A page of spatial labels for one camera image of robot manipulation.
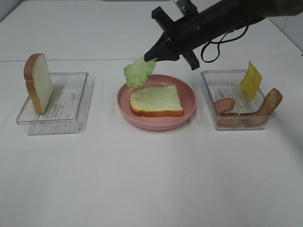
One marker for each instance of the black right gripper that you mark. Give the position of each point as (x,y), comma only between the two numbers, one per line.
(179,37)

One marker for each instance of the green lettuce leaf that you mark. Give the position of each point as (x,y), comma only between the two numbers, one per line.
(137,73)

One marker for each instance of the bread slice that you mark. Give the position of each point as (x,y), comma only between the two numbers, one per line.
(156,102)
(38,82)

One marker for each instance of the bacon strip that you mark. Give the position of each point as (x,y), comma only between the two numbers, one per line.
(270,103)
(223,106)

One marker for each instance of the yellow cheese slice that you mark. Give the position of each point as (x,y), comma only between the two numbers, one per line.
(251,82)

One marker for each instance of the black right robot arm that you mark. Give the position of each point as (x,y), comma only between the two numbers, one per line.
(229,15)

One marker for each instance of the pink round plate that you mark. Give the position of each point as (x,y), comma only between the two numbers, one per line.
(187,99)

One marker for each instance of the clear right plastic tray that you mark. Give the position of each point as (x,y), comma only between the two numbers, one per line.
(221,84)

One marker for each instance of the clear plastic tray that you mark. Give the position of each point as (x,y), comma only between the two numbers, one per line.
(221,84)
(67,110)

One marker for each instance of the clear left plastic tray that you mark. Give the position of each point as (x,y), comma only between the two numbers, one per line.
(67,110)

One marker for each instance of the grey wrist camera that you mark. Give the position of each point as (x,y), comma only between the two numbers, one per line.
(186,7)

